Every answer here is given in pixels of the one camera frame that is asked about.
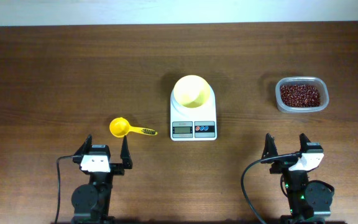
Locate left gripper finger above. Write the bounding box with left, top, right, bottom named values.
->
left=120, top=136, right=133, bottom=169
left=74, top=134, right=92, bottom=156

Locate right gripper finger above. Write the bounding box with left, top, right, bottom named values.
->
left=261, top=133, right=278, bottom=160
left=300, top=133, right=311, bottom=152

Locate yellow measuring scoop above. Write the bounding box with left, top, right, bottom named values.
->
left=109, top=117, right=158, bottom=138

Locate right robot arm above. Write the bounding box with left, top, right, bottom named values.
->
left=262, top=133, right=334, bottom=223

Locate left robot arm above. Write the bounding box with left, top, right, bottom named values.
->
left=71, top=135, right=133, bottom=223

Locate white digital kitchen scale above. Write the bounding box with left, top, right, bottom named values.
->
left=170, top=85, right=218, bottom=141

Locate pale yellow plastic bowl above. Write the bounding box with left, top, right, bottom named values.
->
left=173, top=75, right=211, bottom=108

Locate red beans pile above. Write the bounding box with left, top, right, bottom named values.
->
left=280, top=84, right=321, bottom=108

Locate clear plastic bean container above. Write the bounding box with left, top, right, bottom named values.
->
left=275, top=77, right=329, bottom=113

